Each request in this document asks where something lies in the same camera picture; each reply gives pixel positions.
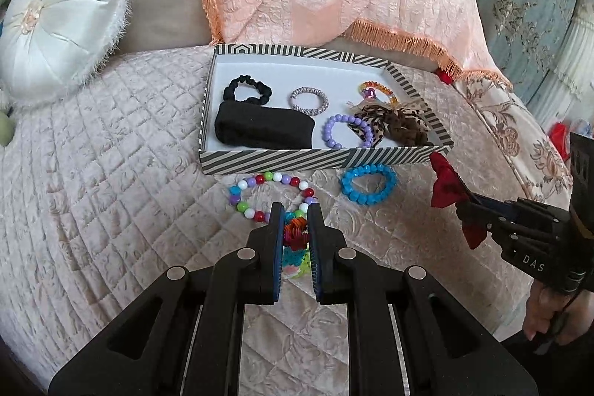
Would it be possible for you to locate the teal damask curtain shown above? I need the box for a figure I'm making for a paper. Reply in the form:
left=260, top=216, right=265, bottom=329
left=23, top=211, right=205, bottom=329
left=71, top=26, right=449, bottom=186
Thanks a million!
left=461, top=0, right=588, bottom=101

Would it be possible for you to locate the person's right hand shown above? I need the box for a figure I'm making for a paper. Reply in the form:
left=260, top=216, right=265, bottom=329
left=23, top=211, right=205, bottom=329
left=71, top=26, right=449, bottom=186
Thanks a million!
left=523, top=282, right=594, bottom=347

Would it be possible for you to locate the red fabric bow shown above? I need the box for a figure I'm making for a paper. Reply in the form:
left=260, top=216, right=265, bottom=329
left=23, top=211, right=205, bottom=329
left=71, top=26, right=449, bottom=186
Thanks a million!
left=429, top=152, right=486, bottom=251

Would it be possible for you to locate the brown scrunchie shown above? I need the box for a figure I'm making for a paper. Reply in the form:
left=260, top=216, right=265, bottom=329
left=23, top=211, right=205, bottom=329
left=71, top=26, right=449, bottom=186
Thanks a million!
left=385, top=108, right=430, bottom=147

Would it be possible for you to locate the white pleated fabric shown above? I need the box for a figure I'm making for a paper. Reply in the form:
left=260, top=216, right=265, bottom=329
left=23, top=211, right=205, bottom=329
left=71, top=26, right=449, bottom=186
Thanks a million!
left=528, top=0, right=594, bottom=133

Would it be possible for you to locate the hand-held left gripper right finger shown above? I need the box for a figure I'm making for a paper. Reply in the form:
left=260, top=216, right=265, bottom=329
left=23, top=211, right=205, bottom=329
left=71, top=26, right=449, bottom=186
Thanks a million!
left=307, top=203, right=533, bottom=396

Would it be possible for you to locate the colourful loom bracelet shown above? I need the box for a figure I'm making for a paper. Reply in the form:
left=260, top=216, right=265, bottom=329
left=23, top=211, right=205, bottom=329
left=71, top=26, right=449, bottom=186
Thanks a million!
left=280, top=212, right=313, bottom=281

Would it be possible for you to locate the black cloth band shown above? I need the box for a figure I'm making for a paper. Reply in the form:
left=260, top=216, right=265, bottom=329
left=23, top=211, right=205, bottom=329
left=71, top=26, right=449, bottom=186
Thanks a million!
left=214, top=100, right=317, bottom=151

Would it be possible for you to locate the purple bead bracelet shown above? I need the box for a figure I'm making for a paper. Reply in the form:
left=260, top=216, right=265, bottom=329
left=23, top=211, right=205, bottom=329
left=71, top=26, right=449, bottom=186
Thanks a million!
left=323, top=112, right=375, bottom=151

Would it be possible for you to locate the amber rainbow bead bracelet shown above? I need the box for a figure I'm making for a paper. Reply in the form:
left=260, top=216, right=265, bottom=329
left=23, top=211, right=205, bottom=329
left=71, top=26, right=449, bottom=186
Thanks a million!
left=358, top=80, right=399, bottom=106

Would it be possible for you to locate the striped cardboard box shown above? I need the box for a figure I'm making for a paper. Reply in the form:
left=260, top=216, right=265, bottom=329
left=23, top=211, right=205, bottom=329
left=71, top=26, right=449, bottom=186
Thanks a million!
left=198, top=43, right=455, bottom=175

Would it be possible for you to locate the person's dark clothing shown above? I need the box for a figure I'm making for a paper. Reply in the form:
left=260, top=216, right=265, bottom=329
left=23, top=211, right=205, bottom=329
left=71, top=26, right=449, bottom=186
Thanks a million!
left=502, top=328, right=594, bottom=396

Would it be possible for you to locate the white round satin pillow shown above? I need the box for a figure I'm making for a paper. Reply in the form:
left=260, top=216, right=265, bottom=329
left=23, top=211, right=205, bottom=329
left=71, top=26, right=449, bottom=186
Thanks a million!
left=0, top=0, right=136, bottom=107

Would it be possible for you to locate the cream quilted bedspread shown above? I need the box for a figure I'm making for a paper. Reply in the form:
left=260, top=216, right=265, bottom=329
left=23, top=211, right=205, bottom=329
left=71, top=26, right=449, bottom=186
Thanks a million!
left=0, top=47, right=572, bottom=396

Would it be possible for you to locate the black scrunchie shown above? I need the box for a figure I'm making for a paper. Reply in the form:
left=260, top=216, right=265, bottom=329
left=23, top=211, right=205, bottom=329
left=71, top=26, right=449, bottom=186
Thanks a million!
left=223, top=73, right=274, bottom=106

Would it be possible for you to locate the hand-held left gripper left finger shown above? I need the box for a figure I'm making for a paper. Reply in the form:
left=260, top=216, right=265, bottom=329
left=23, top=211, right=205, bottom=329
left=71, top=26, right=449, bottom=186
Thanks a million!
left=48, top=202, right=286, bottom=396

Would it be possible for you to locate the blue bead bracelet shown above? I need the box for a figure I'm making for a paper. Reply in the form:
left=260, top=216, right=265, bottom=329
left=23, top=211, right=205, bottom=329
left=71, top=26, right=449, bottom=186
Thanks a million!
left=340, top=163, right=399, bottom=207

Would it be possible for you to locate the red plastic packet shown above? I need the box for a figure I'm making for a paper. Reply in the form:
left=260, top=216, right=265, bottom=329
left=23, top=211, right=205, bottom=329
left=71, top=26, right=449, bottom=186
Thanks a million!
left=547, top=122, right=574, bottom=160

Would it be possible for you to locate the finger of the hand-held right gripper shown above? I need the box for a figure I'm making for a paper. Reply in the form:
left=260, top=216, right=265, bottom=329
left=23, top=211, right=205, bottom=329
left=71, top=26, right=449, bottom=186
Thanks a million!
left=463, top=193, right=512, bottom=217
left=456, top=209, right=507, bottom=240

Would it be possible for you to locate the silver sparkly bracelet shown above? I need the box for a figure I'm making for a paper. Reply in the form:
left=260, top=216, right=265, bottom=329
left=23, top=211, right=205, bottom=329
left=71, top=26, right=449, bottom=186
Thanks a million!
left=290, top=87, right=330, bottom=117

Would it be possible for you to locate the multicolour bead bracelet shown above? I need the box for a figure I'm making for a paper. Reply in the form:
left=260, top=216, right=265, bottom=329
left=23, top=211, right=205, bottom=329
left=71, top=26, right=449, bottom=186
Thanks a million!
left=229, top=173, right=319, bottom=223

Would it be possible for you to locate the leopard print bow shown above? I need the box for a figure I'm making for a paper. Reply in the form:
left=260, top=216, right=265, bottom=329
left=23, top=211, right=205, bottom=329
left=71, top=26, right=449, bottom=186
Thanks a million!
left=347, top=98, right=430, bottom=147

